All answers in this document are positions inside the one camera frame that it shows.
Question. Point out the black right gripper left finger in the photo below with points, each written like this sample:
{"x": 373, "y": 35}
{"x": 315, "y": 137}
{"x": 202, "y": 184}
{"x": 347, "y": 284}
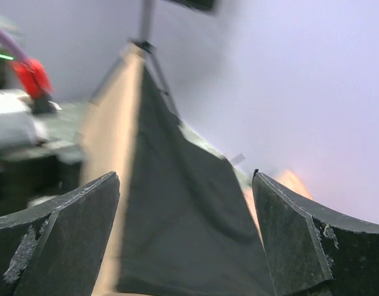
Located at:
{"x": 57, "y": 247}

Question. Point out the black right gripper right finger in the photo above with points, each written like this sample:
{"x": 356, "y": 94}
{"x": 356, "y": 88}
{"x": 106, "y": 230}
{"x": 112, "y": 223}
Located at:
{"x": 312, "y": 249}

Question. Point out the tan black pet tent fabric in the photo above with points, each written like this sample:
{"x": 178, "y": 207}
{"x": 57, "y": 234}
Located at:
{"x": 183, "y": 225}

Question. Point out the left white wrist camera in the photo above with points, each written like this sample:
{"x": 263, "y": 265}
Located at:
{"x": 20, "y": 125}

